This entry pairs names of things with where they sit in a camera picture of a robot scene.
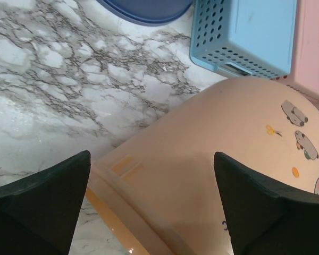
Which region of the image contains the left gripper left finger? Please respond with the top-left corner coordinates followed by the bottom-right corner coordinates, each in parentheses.
top-left (0, 150), bottom-right (91, 254)

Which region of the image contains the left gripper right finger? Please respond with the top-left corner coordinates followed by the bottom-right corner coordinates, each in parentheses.
top-left (214, 152), bottom-right (319, 254)

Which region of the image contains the orange plastic bucket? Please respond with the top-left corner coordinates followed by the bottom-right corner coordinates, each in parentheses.
top-left (86, 78), bottom-right (319, 254)

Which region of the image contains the pink perforated plastic basket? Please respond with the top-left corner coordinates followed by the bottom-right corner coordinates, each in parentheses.
top-left (274, 0), bottom-right (319, 103)

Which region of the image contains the light blue perforated basket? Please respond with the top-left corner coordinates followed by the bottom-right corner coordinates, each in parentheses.
top-left (190, 0), bottom-right (297, 79)

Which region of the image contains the blue plastic bucket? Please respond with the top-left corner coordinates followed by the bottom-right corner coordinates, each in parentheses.
top-left (97, 0), bottom-right (193, 27)

